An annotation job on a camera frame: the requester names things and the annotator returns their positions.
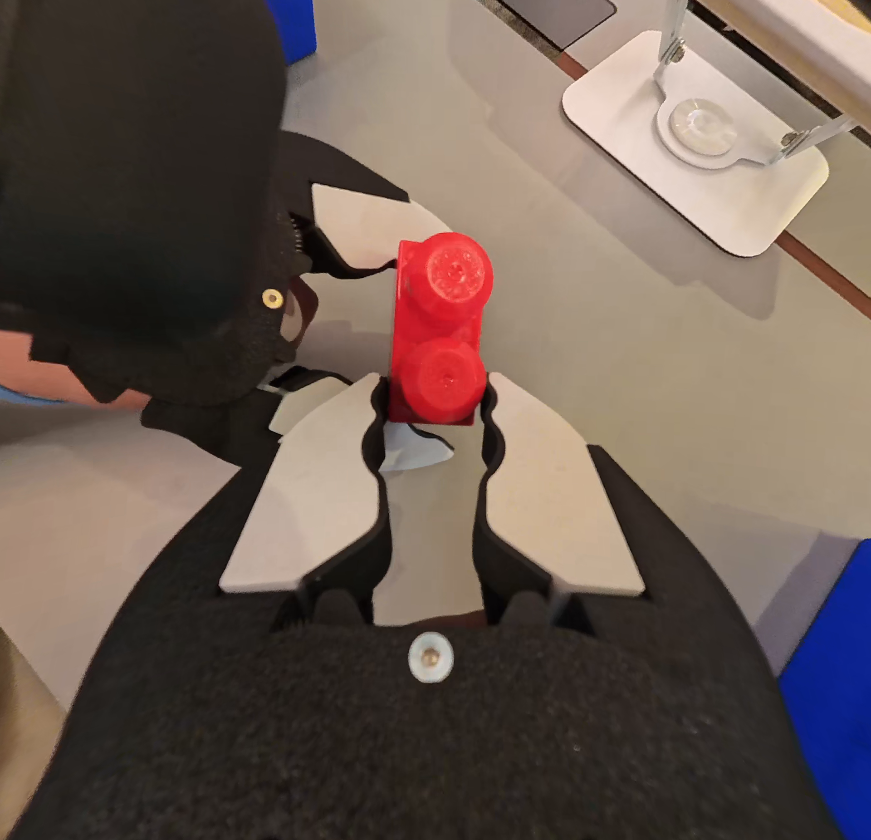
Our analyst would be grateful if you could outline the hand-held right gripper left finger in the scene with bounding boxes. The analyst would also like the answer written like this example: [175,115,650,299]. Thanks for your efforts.
[219,372,395,624]

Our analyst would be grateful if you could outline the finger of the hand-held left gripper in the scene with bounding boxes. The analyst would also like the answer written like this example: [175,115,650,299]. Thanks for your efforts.
[299,183,455,280]
[267,373,455,474]

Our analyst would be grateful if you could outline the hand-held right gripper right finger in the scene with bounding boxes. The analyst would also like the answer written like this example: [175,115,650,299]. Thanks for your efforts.
[473,372,646,626]

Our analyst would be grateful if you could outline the red two-stud block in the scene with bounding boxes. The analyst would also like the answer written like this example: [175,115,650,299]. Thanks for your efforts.
[388,231,495,427]

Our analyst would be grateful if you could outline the blue plastic bin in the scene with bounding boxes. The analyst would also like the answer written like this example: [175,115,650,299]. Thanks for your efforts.
[777,537,871,840]
[246,0,319,65]

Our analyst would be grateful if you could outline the person's left hand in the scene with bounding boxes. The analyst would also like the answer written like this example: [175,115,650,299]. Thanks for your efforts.
[0,331,100,403]

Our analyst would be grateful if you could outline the flat table hatch cover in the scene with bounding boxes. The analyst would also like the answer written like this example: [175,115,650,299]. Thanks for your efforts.
[461,0,619,52]

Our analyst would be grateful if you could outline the white sheet holder ledge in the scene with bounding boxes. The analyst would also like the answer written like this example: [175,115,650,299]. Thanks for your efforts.
[661,0,871,129]

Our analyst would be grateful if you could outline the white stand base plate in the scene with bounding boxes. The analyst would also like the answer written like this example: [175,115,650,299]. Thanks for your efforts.
[561,30,832,259]

